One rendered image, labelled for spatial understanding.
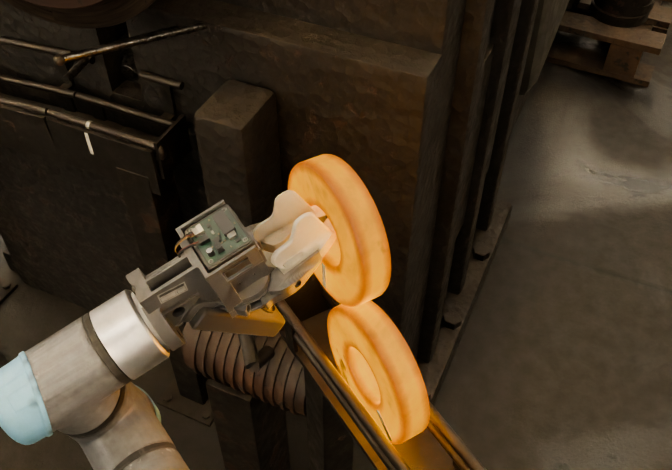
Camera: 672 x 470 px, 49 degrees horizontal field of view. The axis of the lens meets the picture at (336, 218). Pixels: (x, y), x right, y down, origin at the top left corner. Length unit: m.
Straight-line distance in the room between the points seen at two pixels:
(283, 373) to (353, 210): 0.41
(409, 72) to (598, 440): 0.98
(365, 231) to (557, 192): 1.46
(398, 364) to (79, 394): 0.29
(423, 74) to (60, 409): 0.55
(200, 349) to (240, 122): 0.34
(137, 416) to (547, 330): 1.19
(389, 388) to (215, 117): 0.43
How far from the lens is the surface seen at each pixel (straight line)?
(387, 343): 0.72
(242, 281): 0.69
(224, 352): 1.06
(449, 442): 0.78
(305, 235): 0.69
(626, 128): 2.40
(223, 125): 0.96
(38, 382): 0.70
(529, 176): 2.13
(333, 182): 0.69
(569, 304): 1.84
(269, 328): 0.77
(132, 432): 0.75
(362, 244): 0.67
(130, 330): 0.68
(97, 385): 0.69
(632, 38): 2.54
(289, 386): 1.04
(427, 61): 0.94
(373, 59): 0.94
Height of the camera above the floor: 1.38
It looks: 45 degrees down
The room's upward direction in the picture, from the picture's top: straight up
